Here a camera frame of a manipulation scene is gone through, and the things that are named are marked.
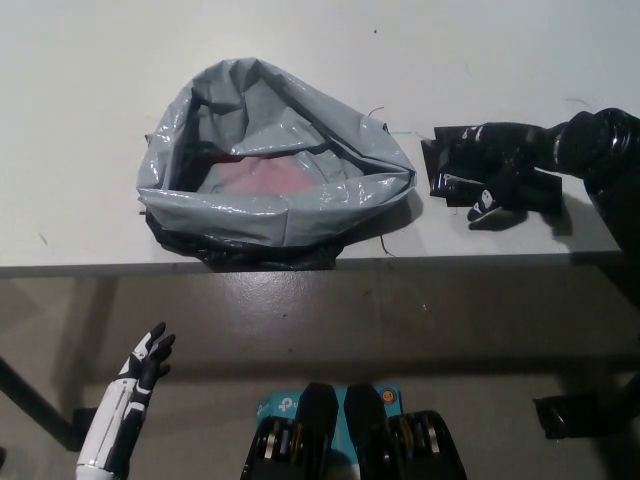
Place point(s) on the grey plastic bag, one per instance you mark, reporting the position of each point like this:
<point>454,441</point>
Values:
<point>240,220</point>

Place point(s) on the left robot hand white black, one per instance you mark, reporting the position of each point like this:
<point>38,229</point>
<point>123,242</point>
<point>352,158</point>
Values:
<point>120,405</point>

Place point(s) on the teal router box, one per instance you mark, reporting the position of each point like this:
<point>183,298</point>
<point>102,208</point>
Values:
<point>275,405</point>

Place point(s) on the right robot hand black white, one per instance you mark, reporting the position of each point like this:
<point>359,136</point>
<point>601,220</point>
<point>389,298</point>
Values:
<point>510,150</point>

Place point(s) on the pink item inside bag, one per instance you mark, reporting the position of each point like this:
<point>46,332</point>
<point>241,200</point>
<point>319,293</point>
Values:
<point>265,175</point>

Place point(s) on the black table leg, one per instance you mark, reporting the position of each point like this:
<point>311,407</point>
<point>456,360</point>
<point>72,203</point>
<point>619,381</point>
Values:
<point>35,400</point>
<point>627,387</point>

